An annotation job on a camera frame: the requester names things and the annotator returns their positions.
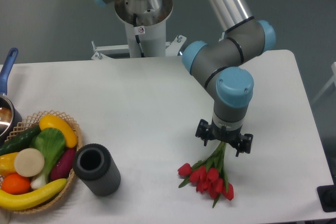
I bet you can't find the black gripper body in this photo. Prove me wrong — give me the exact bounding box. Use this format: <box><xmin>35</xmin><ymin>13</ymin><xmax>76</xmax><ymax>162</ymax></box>
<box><xmin>210</xmin><ymin>123</ymin><xmax>242</xmax><ymax>147</ymax></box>

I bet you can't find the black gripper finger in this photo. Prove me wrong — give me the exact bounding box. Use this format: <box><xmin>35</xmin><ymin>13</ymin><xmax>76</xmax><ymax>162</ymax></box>
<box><xmin>233</xmin><ymin>133</ymin><xmax>254</xmax><ymax>157</ymax></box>
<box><xmin>195</xmin><ymin>119</ymin><xmax>212</xmax><ymax>146</ymax></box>

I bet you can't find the red tulip bouquet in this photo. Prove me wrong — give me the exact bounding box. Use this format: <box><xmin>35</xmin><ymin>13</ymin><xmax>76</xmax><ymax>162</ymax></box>
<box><xmin>177</xmin><ymin>142</ymin><xmax>234</xmax><ymax>206</ymax></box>

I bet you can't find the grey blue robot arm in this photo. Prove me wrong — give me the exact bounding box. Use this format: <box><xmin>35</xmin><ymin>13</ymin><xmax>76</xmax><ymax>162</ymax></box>
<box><xmin>94</xmin><ymin>0</ymin><xmax>276</xmax><ymax>154</ymax></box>

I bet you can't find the black device at edge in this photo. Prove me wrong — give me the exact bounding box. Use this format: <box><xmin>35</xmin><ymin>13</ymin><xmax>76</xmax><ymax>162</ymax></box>
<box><xmin>317</xmin><ymin>185</ymin><xmax>335</xmax><ymax>212</ymax></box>

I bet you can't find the dark grey ribbed vase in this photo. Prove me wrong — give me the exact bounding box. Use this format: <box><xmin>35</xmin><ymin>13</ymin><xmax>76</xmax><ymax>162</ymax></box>
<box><xmin>73</xmin><ymin>143</ymin><xmax>121</xmax><ymax>196</ymax></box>

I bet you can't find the purple sweet potato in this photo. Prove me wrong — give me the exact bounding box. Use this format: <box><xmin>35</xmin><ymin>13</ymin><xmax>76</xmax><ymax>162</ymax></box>
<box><xmin>50</xmin><ymin>148</ymin><xmax>76</xmax><ymax>181</ymax></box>

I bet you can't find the green bok choy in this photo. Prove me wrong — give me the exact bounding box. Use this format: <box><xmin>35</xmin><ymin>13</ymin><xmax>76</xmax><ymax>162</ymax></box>
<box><xmin>29</xmin><ymin>128</ymin><xmax>66</xmax><ymax>190</ymax></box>

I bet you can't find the woven wicker basket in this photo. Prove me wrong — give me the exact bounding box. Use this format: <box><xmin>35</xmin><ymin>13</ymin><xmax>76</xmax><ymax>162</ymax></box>
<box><xmin>1</xmin><ymin>110</ymin><xmax>82</xmax><ymax>214</ymax></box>

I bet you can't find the beige round disc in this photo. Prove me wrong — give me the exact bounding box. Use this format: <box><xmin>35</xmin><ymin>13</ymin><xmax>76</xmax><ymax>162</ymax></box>
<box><xmin>14</xmin><ymin>148</ymin><xmax>45</xmax><ymax>177</ymax></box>

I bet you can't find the green cucumber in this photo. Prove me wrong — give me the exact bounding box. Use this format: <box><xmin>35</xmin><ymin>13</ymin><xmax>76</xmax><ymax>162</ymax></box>
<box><xmin>1</xmin><ymin>125</ymin><xmax>41</xmax><ymax>156</ymax></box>

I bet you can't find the orange fruit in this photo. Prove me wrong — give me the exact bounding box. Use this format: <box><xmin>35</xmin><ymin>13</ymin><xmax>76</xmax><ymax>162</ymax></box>
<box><xmin>1</xmin><ymin>173</ymin><xmax>30</xmax><ymax>195</ymax></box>

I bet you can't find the yellow bell pepper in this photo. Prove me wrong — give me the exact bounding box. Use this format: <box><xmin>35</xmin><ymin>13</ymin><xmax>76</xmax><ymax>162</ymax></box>
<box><xmin>0</xmin><ymin>152</ymin><xmax>18</xmax><ymax>177</ymax></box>

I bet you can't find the long yellow banana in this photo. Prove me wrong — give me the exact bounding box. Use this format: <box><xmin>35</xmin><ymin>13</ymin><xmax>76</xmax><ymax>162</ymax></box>
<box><xmin>1</xmin><ymin>178</ymin><xmax>67</xmax><ymax>211</ymax></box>

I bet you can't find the white frame at right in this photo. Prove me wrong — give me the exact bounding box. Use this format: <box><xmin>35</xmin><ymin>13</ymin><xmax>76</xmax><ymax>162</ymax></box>
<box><xmin>311</xmin><ymin>62</ymin><xmax>335</xmax><ymax>106</ymax></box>

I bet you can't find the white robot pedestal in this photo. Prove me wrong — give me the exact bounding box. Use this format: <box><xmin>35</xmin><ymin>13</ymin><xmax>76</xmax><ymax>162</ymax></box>
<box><xmin>91</xmin><ymin>0</ymin><xmax>186</xmax><ymax>60</ymax></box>

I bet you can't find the blue handled saucepan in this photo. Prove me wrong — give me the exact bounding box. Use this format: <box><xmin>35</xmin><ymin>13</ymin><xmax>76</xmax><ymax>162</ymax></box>
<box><xmin>1</xmin><ymin>48</ymin><xmax>22</xmax><ymax>145</ymax></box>

